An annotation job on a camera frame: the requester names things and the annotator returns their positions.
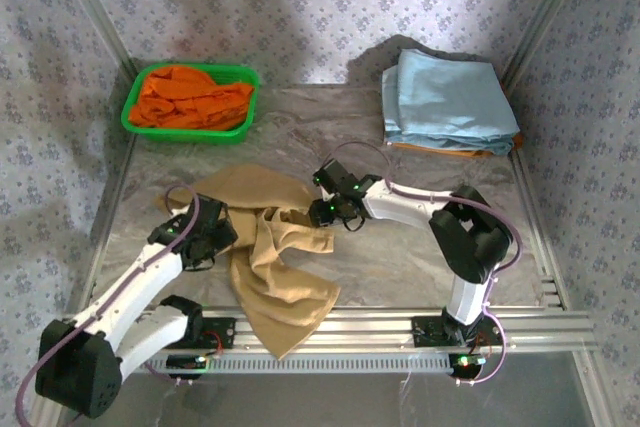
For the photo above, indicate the tan trousers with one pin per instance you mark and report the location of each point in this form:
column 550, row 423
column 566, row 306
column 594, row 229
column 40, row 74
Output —
column 280, row 292

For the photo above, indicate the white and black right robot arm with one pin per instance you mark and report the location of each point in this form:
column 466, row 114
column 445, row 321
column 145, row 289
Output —
column 400, row 204

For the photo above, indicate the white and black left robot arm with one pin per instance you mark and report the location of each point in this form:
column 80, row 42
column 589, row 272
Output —
column 145, row 277

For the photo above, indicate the folded light blue trousers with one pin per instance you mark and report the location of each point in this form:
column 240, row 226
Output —
column 445, row 97

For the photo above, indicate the crumpled orange trousers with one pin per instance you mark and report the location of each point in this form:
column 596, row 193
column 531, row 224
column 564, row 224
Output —
column 190, row 99

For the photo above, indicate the green plastic basket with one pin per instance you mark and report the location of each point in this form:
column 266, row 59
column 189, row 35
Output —
column 187, row 136

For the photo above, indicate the black left controller board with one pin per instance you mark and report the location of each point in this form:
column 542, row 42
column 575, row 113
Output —
column 185, row 362

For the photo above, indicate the black controller board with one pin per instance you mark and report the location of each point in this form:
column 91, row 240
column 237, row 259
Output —
column 465, row 363
column 185, row 362

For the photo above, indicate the grey metal lower panel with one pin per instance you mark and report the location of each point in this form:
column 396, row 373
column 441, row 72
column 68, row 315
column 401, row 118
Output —
column 320, row 402

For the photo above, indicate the black right controller board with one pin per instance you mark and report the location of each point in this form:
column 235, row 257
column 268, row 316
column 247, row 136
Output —
column 465, row 363

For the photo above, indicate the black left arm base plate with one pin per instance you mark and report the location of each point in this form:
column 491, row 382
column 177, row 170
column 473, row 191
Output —
column 222, row 332

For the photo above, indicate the aluminium side rail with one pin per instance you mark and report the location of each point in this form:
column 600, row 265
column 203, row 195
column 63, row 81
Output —
column 535, row 227
column 92, row 257

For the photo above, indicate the aluminium mounting rail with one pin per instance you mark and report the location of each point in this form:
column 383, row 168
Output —
column 350, row 327

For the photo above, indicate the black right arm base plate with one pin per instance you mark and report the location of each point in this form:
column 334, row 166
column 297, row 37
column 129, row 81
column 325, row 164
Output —
column 425, row 332

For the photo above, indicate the aluminium frame post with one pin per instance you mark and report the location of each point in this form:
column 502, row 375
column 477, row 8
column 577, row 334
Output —
column 97, row 9
column 547, row 12

